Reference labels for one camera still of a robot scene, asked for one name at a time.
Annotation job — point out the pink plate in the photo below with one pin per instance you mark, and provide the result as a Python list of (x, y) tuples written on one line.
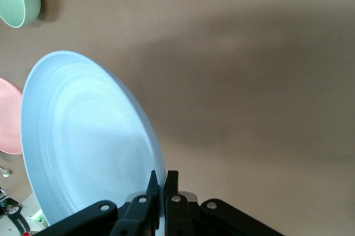
[(9, 117)]

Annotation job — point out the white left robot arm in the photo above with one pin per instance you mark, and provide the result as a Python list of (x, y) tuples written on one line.
[(14, 223)]

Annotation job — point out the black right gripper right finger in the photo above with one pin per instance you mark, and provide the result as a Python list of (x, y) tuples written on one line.
[(180, 216)]

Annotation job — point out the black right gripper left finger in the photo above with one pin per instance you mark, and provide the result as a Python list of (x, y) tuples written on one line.
[(133, 216)]

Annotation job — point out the blue plate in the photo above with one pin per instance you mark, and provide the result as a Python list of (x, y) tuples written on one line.
[(91, 141)]

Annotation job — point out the white power plug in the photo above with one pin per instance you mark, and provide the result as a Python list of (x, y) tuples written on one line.
[(5, 172)]

